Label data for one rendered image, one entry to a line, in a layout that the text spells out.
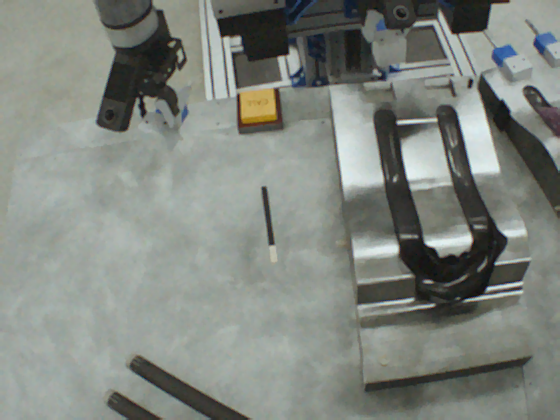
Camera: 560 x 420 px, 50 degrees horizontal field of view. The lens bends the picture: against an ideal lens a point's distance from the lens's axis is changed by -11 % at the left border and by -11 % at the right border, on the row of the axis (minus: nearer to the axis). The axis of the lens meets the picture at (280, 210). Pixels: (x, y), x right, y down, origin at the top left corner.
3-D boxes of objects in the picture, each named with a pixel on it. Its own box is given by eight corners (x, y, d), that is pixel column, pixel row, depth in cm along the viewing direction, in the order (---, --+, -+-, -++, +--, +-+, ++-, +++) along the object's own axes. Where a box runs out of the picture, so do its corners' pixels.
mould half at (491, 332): (330, 115, 118) (327, 68, 106) (466, 105, 117) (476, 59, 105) (363, 392, 94) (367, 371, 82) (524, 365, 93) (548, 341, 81)
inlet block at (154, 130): (182, 86, 111) (176, 67, 107) (207, 93, 110) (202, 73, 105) (145, 146, 106) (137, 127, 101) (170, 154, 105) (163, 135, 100)
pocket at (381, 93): (361, 95, 113) (361, 82, 110) (390, 93, 113) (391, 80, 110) (365, 116, 111) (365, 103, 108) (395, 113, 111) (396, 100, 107)
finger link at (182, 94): (206, 108, 103) (183, 70, 96) (188, 137, 101) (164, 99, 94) (190, 106, 105) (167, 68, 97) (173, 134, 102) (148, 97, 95)
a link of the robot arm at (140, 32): (133, 34, 79) (86, 24, 81) (142, 56, 83) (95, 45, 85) (163, -4, 82) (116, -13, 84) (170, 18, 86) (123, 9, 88)
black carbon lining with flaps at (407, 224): (368, 117, 109) (369, 82, 100) (459, 110, 108) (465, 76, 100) (400, 316, 92) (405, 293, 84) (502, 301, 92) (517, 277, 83)
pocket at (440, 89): (420, 90, 113) (422, 78, 109) (448, 89, 112) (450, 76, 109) (426, 111, 110) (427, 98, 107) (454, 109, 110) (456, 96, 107)
